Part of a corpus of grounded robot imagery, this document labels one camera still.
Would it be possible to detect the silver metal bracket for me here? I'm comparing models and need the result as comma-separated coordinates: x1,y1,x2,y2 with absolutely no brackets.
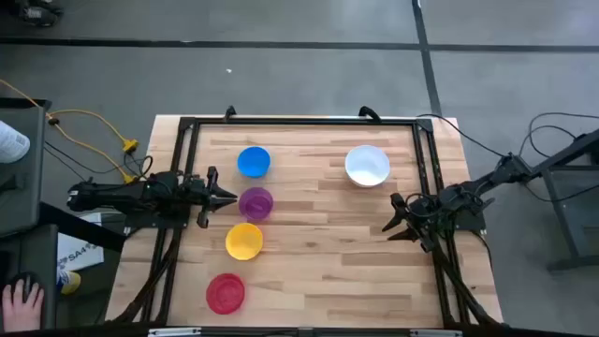
148,328,202,337
410,329,463,337

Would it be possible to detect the black metal stand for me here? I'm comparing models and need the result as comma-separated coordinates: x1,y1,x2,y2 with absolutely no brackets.
528,128,599,272

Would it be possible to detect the white printed cardboard box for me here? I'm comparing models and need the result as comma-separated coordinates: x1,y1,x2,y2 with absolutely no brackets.
55,212,105,272

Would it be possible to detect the dark grey desk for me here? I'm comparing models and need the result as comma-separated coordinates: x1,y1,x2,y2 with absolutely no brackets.
0,223,60,333

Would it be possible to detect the dark grey equipment case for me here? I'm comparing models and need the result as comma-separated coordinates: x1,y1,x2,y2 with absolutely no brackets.
0,96,52,238

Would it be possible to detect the purple translucent plastic bowl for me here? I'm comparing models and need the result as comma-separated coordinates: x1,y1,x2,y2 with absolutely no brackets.
238,186,275,222

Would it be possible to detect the small yellow white object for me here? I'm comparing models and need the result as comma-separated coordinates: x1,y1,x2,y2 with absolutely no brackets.
56,270,82,296

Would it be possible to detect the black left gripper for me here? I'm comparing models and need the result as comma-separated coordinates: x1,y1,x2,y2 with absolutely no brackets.
180,166,239,229

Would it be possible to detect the person's shoe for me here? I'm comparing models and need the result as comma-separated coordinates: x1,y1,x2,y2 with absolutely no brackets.
13,0,65,27

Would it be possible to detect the person's hand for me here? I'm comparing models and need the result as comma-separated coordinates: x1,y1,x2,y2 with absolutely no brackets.
1,279,46,332

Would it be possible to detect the yellow plastic bowl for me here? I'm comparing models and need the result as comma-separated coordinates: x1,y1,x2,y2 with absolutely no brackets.
225,222,264,261

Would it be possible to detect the black aluminium table frame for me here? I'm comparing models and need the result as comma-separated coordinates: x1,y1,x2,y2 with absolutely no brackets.
105,115,504,337

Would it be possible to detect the white bowl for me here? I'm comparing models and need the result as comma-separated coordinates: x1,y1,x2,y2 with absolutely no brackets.
344,144,391,188

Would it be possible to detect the white labelled package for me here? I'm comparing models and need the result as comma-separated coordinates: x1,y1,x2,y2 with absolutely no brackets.
0,120,32,165

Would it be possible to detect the blue plastic bowl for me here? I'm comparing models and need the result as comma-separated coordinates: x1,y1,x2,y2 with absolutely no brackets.
237,146,271,179

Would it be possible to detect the yellow power cable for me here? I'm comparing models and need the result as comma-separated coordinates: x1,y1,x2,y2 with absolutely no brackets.
0,78,137,184
48,109,139,154

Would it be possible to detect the red translucent plastic bowl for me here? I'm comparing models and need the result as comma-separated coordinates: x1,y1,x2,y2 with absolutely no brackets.
205,272,246,315

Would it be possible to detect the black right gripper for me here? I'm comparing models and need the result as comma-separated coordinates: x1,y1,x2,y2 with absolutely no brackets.
381,191,451,254

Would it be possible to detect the thin black cable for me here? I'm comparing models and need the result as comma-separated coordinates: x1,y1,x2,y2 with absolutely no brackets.
44,139,153,183
518,110,599,203
416,113,509,159

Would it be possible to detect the black computer mouse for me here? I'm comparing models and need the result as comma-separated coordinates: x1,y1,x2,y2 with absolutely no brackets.
7,271,44,300

